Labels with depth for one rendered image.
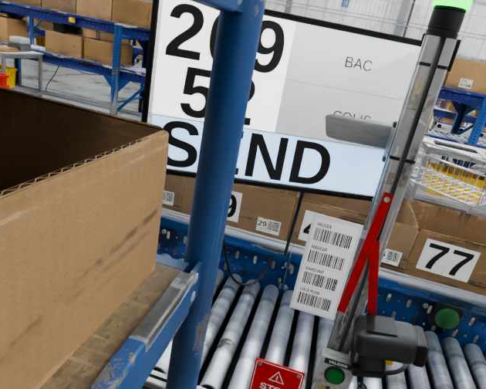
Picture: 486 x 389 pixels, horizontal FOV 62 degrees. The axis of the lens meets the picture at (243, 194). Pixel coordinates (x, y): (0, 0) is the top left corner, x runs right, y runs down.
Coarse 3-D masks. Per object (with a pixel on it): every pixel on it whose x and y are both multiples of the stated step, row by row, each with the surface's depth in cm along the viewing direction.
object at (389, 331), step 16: (368, 320) 71; (384, 320) 71; (368, 336) 68; (384, 336) 68; (400, 336) 68; (416, 336) 69; (368, 352) 69; (384, 352) 68; (400, 352) 68; (416, 352) 67; (352, 368) 73; (368, 368) 72; (384, 368) 72
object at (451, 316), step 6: (438, 312) 126; (444, 312) 125; (450, 312) 125; (456, 312) 125; (438, 318) 126; (444, 318) 126; (450, 318) 125; (456, 318) 125; (438, 324) 127; (444, 324) 126; (450, 324) 126; (456, 324) 125
